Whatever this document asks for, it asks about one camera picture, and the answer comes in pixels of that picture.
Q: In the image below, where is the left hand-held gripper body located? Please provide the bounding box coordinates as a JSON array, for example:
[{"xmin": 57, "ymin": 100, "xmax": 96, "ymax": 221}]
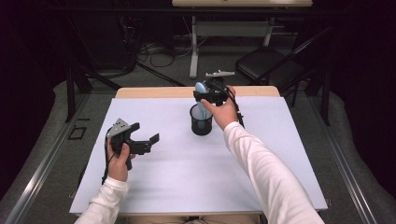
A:
[{"xmin": 106, "ymin": 118, "xmax": 153, "ymax": 172}]

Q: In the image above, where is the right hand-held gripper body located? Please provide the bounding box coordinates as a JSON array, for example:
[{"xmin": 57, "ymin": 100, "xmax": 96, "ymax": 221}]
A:
[{"xmin": 205, "ymin": 69, "xmax": 236, "ymax": 107}]

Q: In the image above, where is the black mesh pen holder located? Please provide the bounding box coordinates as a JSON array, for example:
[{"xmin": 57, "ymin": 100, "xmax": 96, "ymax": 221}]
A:
[{"xmin": 189, "ymin": 104, "xmax": 216, "ymax": 136}]

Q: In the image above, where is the person's right hand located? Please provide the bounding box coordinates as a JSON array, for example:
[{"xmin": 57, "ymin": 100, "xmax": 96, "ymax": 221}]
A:
[{"xmin": 200, "ymin": 85, "xmax": 240, "ymax": 132}]

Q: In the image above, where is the person's left hand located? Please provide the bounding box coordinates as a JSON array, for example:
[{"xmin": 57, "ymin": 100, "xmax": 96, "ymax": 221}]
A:
[{"xmin": 106, "ymin": 137, "xmax": 137, "ymax": 183}]

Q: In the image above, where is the wooden table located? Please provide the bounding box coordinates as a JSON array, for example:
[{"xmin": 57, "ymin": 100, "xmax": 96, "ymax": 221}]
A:
[{"xmin": 74, "ymin": 86, "xmax": 323, "ymax": 217}]

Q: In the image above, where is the white table mat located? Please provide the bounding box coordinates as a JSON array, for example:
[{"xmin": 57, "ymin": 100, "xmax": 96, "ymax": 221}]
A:
[{"xmin": 68, "ymin": 95, "xmax": 329, "ymax": 216}]

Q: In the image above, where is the black folding chair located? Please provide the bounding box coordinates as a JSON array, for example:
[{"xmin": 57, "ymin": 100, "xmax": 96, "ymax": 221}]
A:
[{"xmin": 234, "ymin": 26, "xmax": 332, "ymax": 108}]

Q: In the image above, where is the white-framed desk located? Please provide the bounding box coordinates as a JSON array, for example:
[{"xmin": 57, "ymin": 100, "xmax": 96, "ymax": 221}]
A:
[{"xmin": 171, "ymin": 0, "xmax": 314, "ymax": 79}]

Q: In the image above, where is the black metal stand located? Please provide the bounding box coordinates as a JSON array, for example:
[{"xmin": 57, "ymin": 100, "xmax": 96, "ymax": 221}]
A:
[
  {"xmin": 64, "ymin": 18, "xmax": 122, "ymax": 124},
  {"xmin": 306, "ymin": 27, "xmax": 332, "ymax": 127}
]

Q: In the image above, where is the black equipment case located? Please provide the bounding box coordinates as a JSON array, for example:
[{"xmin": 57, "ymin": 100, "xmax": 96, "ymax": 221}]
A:
[{"xmin": 73, "ymin": 12, "xmax": 138, "ymax": 71}]

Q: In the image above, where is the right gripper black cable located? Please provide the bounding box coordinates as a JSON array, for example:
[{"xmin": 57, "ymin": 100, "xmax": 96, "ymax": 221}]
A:
[{"xmin": 206, "ymin": 80, "xmax": 247, "ymax": 129}]

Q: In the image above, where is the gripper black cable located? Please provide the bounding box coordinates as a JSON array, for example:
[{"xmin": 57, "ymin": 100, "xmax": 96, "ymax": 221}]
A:
[
  {"xmin": 101, "ymin": 126, "xmax": 118, "ymax": 186},
  {"xmin": 206, "ymin": 80, "xmax": 247, "ymax": 129}
]

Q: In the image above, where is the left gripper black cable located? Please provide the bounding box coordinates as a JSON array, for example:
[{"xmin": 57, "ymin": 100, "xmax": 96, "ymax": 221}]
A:
[{"xmin": 101, "ymin": 126, "xmax": 118, "ymax": 186}]

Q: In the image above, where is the thick black floor cable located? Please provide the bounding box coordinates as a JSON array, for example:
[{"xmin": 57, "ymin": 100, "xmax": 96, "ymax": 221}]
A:
[{"xmin": 136, "ymin": 63, "xmax": 187, "ymax": 88}]

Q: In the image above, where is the bundle of floor cables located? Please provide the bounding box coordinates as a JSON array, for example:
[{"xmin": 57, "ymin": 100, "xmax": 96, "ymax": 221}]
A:
[{"xmin": 136, "ymin": 40, "xmax": 200, "ymax": 69}]

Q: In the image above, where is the metal floor rail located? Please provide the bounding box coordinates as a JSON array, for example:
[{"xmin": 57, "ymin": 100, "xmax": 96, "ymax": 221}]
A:
[
  {"xmin": 4, "ymin": 92, "xmax": 92, "ymax": 224},
  {"xmin": 311, "ymin": 92, "xmax": 379, "ymax": 224}
]

